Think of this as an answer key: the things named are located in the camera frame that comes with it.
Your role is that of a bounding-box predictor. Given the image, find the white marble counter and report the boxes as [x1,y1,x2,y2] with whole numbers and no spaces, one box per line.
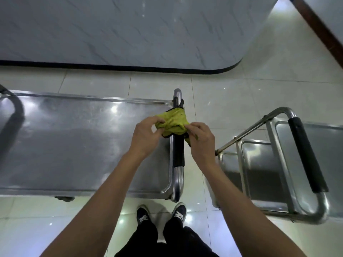
[0,0,280,75]

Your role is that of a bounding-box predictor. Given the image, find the person's right hand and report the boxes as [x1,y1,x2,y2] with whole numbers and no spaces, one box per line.
[185,121,219,172]

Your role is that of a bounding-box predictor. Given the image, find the grey and yellow cleaning cloth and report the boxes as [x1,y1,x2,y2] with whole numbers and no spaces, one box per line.
[155,99,200,147]

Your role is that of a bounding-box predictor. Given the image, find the person's right forearm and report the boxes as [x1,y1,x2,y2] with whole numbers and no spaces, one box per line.
[203,164,307,257]

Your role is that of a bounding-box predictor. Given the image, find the black trousers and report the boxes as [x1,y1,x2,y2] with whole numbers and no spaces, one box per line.
[115,218,219,257]

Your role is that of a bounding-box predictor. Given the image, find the person's left forearm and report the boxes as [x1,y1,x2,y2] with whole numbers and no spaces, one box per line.
[40,153,146,257]

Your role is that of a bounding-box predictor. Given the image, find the brown wall skirting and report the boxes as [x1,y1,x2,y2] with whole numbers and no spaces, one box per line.
[290,0,343,70]

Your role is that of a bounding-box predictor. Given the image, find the black grip steel cart handle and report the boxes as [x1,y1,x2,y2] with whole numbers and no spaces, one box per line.
[0,84,15,99]

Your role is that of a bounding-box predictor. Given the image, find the stainless steel service cart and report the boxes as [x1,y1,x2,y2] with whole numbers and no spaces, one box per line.
[0,89,175,200]

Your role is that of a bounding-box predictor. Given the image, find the stainless steel trolley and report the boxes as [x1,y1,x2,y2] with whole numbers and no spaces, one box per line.
[215,107,330,225]
[169,88,186,203]

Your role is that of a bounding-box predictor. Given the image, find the dark blue sneaker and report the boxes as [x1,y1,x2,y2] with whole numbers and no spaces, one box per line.
[171,202,187,224]
[136,206,150,224]

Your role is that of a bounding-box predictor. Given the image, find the person's left hand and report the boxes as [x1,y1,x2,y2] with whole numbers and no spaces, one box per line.
[130,116,166,159]

